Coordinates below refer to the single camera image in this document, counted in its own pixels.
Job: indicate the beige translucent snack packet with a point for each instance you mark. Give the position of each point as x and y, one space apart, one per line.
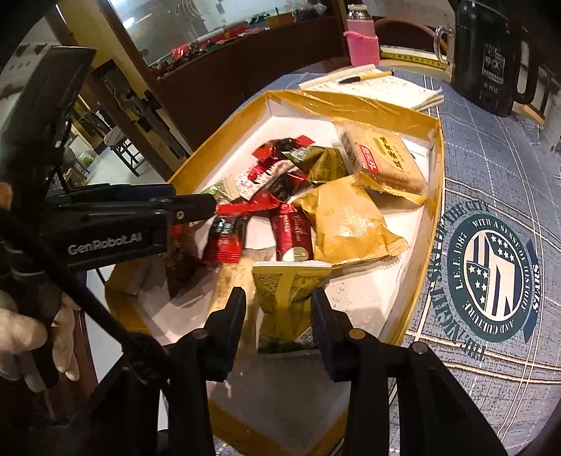
234 280

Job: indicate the large gold snack packet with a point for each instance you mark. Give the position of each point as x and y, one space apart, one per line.
346 223

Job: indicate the wooden chair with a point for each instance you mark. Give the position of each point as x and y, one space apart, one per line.
125 151

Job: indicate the green white snack packet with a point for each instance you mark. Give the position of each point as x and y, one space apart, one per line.
223 189

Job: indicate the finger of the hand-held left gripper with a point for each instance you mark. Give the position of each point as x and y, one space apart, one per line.
193 208

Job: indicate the person's left hand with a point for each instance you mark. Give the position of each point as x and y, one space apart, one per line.
22 333

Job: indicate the wooden glass display cabinet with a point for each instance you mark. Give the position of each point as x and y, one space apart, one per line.
245 74

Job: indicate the olive yellow snack packet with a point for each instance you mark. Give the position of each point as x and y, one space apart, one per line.
285 298

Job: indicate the brown snack packet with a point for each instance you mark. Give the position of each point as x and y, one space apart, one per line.
182 263

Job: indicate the yellow black pen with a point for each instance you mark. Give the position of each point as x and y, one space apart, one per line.
363 77

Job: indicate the tan cracker packet red label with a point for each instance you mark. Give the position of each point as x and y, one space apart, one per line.
385 158

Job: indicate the long red stick packet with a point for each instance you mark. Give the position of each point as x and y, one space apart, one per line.
250 205

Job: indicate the clear glass mug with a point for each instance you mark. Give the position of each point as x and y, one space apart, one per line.
436 41

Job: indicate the dark red gold-script packet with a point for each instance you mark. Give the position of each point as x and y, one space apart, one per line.
289 232

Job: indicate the white red snack packet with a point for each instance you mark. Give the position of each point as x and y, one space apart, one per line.
263 177

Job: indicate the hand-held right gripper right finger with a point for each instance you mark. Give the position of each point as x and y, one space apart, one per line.
319 333

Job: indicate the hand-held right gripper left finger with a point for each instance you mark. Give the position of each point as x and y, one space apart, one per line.
236 325

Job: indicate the red black snack packet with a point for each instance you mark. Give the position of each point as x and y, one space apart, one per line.
276 148

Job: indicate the bottle with pink sleeve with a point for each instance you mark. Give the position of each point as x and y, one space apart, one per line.
361 46

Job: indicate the white notepad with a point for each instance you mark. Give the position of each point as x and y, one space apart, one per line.
385 90

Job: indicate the white box with gold rim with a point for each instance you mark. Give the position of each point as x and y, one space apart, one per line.
377 285

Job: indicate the olive gold snack packet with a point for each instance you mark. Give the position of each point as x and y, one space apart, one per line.
326 164

